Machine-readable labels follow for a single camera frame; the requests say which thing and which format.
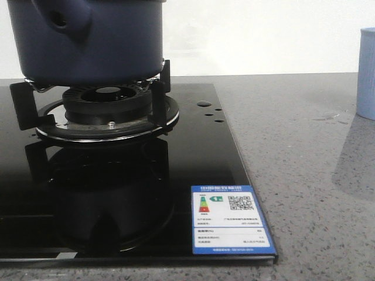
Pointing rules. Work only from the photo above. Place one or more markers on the blue energy label sticker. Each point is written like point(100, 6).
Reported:
point(228, 220)

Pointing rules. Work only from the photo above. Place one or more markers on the black round gas burner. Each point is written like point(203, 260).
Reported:
point(101, 105)

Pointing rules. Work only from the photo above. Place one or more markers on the light blue ribbed cup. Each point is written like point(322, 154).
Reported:
point(365, 78)

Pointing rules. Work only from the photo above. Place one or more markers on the silver wire pot adapter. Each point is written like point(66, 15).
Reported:
point(41, 88)

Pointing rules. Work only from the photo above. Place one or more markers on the dark blue cooking pot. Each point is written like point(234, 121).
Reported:
point(87, 42)

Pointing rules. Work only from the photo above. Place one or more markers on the black glass gas stove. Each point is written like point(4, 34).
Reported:
point(117, 202)

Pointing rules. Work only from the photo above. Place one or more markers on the black metal pot support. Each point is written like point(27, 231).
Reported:
point(50, 121)

